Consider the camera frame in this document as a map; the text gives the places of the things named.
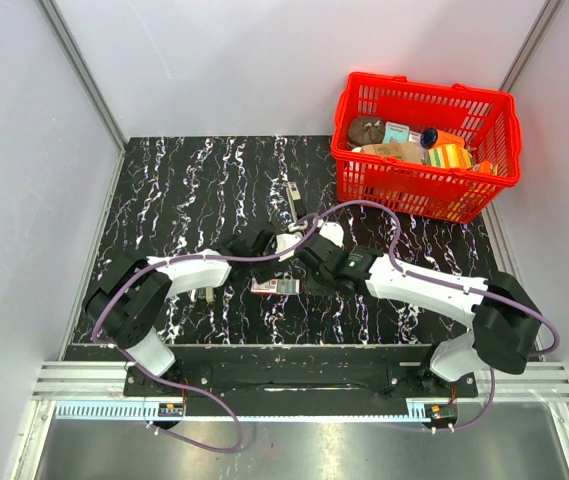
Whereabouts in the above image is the staple box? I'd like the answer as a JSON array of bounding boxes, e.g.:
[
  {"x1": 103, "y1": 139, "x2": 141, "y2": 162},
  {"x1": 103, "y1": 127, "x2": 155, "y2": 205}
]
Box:
[{"x1": 250, "y1": 278, "x2": 300, "y2": 296}]

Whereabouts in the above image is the grey staple magazine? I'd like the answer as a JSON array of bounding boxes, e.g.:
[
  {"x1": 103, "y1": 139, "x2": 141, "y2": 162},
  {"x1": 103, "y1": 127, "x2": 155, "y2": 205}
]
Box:
[{"x1": 286, "y1": 182, "x2": 307, "y2": 232}]

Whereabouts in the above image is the white stapler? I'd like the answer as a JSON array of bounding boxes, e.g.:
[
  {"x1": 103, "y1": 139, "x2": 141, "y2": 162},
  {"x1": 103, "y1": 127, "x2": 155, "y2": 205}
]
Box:
[{"x1": 190, "y1": 287, "x2": 215, "y2": 304}]

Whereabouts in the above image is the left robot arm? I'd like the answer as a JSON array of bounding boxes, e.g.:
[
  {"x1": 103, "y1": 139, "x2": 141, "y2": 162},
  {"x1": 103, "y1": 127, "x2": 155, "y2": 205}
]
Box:
[{"x1": 82, "y1": 227, "x2": 275, "y2": 396}]

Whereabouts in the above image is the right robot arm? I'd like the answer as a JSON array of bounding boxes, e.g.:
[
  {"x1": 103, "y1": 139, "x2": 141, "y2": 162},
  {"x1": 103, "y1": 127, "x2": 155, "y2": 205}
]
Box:
[{"x1": 296, "y1": 234, "x2": 541, "y2": 396}]

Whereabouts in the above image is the cardboard box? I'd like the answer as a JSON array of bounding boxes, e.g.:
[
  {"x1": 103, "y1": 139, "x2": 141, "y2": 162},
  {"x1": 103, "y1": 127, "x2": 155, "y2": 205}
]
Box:
[{"x1": 352, "y1": 142, "x2": 425, "y2": 164}]

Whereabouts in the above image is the brown round item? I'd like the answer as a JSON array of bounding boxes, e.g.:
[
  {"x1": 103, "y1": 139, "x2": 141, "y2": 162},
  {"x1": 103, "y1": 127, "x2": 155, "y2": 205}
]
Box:
[{"x1": 347, "y1": 115, "x2": 385, "y2": 146}]

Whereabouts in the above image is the teal small box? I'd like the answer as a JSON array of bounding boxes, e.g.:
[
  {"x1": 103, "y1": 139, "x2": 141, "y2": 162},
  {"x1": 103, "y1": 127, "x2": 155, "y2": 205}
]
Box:
[{"x1": 382, "y1": 121, "x2": 410, "y2": 144}]

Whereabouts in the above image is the green orange box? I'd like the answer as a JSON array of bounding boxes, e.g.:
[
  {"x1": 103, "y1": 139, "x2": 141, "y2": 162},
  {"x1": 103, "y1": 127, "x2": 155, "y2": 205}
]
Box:
[{"x1": 428, "y1": 144, "x2": 473, "y2": 170}]

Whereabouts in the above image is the blue capped orange bottle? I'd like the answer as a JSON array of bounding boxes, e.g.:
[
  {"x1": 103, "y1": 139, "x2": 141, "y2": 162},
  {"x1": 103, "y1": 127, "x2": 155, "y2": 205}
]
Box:
[{"x1": 420, "y1": 127, "x2": 466, "y2": 149}]

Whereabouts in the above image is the red plastic basket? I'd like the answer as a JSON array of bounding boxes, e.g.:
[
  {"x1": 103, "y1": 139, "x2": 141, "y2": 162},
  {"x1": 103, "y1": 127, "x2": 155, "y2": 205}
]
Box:
[{"x1": 331, "y1": 72, "x2": 521, "y2": 223}]

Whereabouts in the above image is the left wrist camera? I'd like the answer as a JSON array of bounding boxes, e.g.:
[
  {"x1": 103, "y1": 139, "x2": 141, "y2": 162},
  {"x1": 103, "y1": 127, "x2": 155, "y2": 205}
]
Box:
[{"x1": 275, "y1": 232, "x2": 302, "y2": 263}]

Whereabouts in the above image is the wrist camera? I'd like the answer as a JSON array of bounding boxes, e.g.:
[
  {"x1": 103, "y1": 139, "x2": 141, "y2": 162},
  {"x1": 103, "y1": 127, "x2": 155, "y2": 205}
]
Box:
[
  {"x1": 318, "y1": 222, "x2": 344, "y2": 248},
  {"x1": 275, "y1": 232, "x2": 302, "y2": 263}
]

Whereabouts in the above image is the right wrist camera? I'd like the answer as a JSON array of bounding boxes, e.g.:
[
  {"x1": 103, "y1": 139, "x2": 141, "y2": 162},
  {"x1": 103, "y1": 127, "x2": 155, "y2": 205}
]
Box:
[{"x1": 318, "y1": 222, "x2": 344, "y2": 248}]

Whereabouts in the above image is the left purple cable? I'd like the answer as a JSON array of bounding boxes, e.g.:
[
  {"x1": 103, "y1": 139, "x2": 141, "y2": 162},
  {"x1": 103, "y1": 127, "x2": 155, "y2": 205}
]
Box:
[{"x1": 91, "y1": 214, "x2": 321, "y2": 453}]

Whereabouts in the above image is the purple cable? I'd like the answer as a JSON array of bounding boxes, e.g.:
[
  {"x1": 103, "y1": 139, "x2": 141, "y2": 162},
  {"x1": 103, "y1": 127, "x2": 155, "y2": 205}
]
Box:
[
  {"x1": 91, "y1": 214, "x2": 321, "y2": 453},
  {"x1": 295, "y1": 199, "x2": 561, "y2": 434}
]

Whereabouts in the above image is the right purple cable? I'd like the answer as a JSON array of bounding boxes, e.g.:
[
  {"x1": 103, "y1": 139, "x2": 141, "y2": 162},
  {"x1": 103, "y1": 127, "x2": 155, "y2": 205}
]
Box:
[{"x1": 295, "y1": 199, "x2": 561, "y2": 434}]

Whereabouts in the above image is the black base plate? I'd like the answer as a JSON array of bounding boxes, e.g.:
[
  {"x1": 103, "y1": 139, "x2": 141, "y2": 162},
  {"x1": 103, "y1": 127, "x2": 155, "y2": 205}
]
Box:
[{"x1": 125, "y1": 361, "x2": 478, "y2": 398}]

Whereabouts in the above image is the aluminium rail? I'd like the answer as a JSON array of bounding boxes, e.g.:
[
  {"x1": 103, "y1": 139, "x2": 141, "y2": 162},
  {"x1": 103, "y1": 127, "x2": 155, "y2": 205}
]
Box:
[{"x1": 33, "y1": 362, "x2": 569, "y2": 403}]

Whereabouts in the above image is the white cable duct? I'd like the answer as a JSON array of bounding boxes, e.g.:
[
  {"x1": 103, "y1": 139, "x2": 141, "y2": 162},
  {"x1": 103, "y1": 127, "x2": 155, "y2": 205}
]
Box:
[{"x1": 55, "y1": 401, "x2": 184, "y2": 421}]

